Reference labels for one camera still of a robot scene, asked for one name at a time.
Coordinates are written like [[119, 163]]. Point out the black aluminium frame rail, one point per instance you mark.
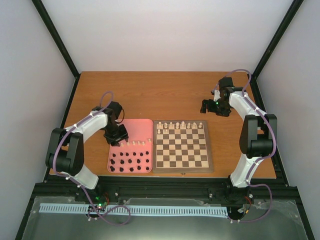
[[212, 190]]

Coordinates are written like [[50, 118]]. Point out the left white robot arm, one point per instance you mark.
[[65, 153]]

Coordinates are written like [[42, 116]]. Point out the light blue cable duct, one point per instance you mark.
[[136, 210]]

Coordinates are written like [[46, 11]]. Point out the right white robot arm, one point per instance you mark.
[[257, 138]]

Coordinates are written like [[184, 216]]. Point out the pink plastic tray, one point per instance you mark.
[[138, 130]]

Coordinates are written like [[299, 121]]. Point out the white queen piece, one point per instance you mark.
[[183, 125]]

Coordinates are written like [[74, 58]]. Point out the left black frame post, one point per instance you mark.
[[44, 15]]

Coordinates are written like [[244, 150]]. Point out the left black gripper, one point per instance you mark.
[[114, 142]]

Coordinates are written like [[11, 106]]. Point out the black frame post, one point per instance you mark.
[[44, 15], [283, 26]]

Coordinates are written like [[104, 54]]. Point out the right black frame post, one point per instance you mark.
[[283, 26]]

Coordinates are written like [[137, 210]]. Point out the wooden chessboard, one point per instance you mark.
[[182, 151]]

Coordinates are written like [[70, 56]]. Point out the left circuit board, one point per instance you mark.
[[102, 201]]

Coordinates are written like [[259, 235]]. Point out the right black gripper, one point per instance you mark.
[[225, 113]]

